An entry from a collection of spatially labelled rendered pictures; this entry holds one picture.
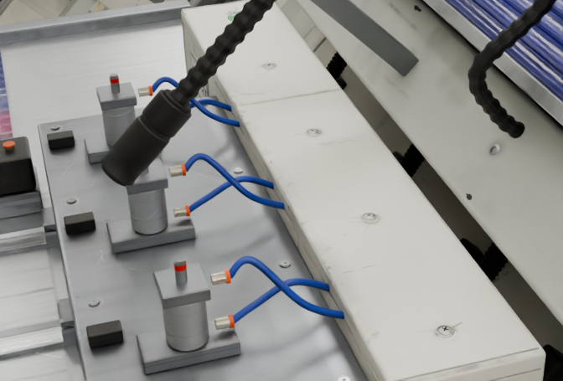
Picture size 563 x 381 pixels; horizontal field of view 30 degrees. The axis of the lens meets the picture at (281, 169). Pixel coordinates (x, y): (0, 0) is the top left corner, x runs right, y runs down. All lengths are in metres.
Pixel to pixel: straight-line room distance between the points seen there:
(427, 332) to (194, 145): 0.27
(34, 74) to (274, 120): 0.35
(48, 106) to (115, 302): 0.38
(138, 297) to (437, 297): 0.16
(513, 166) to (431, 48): 0.14
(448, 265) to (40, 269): 0.29
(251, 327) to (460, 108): 0.19
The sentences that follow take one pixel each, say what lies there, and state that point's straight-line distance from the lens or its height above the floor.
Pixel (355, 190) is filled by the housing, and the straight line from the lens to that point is 0.63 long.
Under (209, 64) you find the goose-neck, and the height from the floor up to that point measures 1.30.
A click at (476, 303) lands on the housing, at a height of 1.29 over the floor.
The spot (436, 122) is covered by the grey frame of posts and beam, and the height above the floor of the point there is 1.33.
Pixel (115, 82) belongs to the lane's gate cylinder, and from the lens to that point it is 0.71.
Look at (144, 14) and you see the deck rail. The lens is 1.09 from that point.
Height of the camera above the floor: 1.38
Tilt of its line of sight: 12 degrees down
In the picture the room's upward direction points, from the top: 42 degrees clockwise
